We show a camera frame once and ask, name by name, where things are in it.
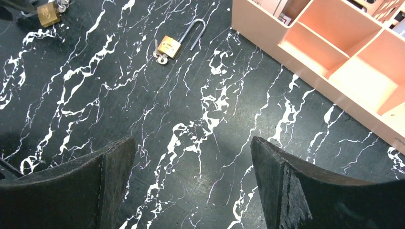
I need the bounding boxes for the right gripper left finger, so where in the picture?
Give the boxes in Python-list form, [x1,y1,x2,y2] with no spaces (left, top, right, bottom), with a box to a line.
[0,136,137,229]

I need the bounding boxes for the orange plastic file organizer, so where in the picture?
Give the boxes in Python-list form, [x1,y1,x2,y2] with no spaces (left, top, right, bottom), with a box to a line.
[232,0,405,153]

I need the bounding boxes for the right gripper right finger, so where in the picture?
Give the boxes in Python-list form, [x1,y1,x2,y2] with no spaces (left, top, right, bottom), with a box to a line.
[251,136,405,229]

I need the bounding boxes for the white card boxes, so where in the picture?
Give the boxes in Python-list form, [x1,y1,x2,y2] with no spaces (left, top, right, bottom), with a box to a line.
[253,0,310,25]

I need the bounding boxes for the middle brass long-shackle padlock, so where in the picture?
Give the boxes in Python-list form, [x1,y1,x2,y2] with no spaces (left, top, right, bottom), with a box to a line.
[152,19,206,65]

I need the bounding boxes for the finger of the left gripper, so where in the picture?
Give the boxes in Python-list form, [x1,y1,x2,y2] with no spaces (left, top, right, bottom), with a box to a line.
[0,0,38,21]

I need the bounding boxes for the brass padlock with keys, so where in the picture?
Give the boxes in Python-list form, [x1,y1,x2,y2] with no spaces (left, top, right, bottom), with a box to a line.
[37,0,70,28]

